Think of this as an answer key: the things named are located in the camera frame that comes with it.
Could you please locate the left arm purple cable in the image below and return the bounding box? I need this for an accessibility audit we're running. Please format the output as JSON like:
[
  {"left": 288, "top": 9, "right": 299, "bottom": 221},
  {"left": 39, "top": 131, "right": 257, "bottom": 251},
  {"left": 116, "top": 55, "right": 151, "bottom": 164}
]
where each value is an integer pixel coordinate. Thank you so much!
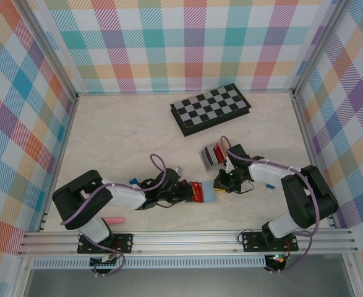
[{"left": 59, "top": 153, "right": 169, "bottom": 277}]

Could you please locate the wide aluminium base rail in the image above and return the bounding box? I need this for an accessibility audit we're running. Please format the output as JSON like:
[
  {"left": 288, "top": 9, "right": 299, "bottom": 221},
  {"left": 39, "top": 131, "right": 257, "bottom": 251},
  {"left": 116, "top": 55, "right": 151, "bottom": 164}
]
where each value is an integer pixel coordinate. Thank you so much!
[{"left": 16, "top": 229, "right": 361, "bottom": 258}]

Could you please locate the small circuit board with LEDs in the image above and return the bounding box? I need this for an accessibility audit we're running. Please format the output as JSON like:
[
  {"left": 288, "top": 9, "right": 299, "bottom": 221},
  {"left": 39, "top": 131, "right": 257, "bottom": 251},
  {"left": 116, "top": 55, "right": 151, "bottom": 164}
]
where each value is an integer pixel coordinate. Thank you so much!
[{"left": 266, "top": 252, "right": 289, "bottom": 265}]

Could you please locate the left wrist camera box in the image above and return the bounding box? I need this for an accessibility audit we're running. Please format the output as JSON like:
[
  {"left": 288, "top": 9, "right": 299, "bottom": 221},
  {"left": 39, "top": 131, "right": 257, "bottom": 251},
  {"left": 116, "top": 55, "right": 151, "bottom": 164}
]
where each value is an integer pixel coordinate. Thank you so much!
[{"left": 161, "top": 166, "right": 184, "bottom": 186}]

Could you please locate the red credit card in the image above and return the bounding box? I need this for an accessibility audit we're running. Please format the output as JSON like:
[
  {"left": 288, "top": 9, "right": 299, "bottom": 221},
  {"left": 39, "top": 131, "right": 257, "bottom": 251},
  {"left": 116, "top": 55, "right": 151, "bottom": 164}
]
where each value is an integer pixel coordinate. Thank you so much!
[
  {"left": 190, "top": 182, "right": 205, "bottom": 204},
  {"left": 213, "top": 144, "right": 226, "bottom": 163}
]

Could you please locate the aluminium frame post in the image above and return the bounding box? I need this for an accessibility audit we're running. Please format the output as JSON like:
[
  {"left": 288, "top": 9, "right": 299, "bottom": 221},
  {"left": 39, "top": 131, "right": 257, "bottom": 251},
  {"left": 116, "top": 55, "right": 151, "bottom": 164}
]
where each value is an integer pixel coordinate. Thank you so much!
[
  {"left": 291, "top": 0, "right": 349, "bottom": 97},
  {"left": 19, "top": 0, "right": 79, "bottom": 100}
]

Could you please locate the grey metal panel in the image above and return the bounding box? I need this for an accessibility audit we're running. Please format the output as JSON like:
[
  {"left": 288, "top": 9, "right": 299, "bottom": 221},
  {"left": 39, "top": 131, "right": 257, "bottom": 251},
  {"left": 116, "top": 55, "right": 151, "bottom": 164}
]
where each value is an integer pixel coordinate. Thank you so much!
[{"left": 22, "top": 268, "right": 355, "bottom": 297}]

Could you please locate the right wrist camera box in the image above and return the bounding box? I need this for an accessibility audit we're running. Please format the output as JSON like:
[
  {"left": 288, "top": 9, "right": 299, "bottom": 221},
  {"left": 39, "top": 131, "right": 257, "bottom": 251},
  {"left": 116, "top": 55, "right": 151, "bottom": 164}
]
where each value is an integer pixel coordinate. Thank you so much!
[{"left": 227, "top": 144, "right": 247, "bottom": 162}]

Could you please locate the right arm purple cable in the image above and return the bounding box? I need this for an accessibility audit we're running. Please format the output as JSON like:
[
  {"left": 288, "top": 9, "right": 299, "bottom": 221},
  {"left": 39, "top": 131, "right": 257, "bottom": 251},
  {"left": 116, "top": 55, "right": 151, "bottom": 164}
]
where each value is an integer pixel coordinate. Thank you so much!
[{"left": 220, "top": 135, "right": 322, "bottom": 275}]

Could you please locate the grey white credit card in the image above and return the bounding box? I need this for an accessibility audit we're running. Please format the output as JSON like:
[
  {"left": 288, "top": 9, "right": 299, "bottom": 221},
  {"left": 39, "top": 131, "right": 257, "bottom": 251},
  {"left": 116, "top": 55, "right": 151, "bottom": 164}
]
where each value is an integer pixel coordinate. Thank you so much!
[{"left": 199, "top": 147, "right": 216, "bottom": 173}]

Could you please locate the small green circuit board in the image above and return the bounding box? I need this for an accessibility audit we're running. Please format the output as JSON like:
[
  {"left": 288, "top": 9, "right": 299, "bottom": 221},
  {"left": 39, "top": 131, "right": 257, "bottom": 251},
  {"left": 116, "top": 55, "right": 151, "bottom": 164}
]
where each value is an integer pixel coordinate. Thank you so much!
[{"left": 89, "top": 254, "right": 120, "bottom": 269}]

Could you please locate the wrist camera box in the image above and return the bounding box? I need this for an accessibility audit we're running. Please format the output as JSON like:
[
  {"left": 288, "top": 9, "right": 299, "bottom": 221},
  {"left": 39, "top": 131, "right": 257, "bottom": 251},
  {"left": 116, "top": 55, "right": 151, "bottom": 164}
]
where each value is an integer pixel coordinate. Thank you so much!
[
  {"left": 161, "top": 166, "right": 184, "bottom": 186},
  {"left": 227, "top": 144, "right": 247, "bottom": 162}
]

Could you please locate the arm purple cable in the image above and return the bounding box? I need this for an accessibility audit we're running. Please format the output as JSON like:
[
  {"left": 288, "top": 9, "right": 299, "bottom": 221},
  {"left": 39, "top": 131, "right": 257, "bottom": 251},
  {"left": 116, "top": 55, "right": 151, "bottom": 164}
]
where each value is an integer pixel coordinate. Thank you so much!
[
  {"left": 59, "top": 153, "right": 169, "bottom": 277},
  {"left": 220, "top": 135, "right": 322, "bottom": 275}
]

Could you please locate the aluminium frame rail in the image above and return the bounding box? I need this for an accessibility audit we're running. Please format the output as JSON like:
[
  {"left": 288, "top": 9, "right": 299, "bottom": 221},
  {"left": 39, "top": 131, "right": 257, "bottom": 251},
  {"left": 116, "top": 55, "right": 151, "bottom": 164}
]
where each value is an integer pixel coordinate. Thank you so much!
[
  {"left": 75, "top": 89, "right": 295, "bottom": 97},
  {"left": 38, "top": 95, "right": 79, "bottom": 233},
  {"left": 291, "top": 92, "right": 344, "bottom": 231}
]

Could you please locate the slotted grey cable duct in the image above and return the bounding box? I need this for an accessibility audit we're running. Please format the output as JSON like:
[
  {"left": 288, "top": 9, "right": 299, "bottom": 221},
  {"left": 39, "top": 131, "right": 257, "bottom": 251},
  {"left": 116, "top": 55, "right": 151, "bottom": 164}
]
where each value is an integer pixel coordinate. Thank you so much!
[{"left": 32, "top": 258, "right": 267, "bottom": 270}]

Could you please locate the black folding chess board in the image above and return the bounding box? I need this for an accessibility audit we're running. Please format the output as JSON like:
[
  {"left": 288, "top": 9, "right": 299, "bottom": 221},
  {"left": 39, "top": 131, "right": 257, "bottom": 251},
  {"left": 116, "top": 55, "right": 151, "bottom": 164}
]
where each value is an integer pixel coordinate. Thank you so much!
[{"left": 169, "top": 84, "right": 252, "bottom": 137}]

